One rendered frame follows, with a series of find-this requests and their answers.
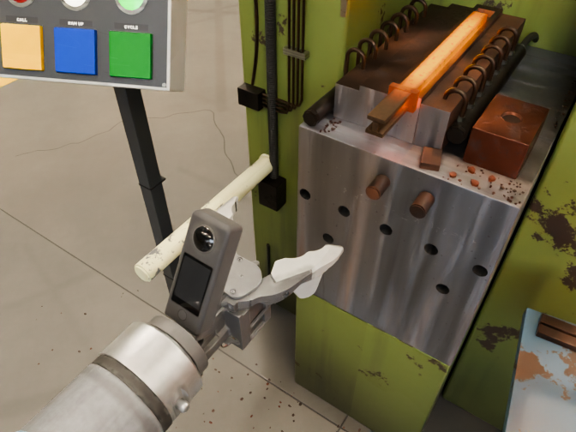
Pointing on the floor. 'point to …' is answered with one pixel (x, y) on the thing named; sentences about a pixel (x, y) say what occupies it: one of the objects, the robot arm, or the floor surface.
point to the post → (146, 167)
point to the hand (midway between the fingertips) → (288, 216)
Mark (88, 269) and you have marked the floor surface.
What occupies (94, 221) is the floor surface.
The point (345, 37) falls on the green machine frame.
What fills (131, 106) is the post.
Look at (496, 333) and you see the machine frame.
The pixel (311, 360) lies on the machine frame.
